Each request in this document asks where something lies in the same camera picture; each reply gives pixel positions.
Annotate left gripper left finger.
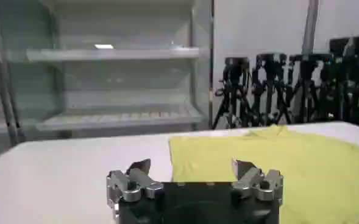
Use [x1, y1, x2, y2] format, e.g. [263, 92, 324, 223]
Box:
[105, 158, 165, 211]

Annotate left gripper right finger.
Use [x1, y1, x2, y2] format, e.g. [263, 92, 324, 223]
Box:
[231, 158, 285, 205]

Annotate yellow-green shirt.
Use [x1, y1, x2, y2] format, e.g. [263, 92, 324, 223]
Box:
[168, 124, 359, 224]

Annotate empty white display shelf unit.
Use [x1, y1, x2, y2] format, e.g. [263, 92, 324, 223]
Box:
[26, 0, 213, 135]

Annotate grey slanted metal pole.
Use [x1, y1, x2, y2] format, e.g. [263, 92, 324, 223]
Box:
[300, 0, 320, 55]

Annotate steel frame glass shelf rack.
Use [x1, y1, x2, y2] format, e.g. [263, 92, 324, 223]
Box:
[0, 0, 61, 147]

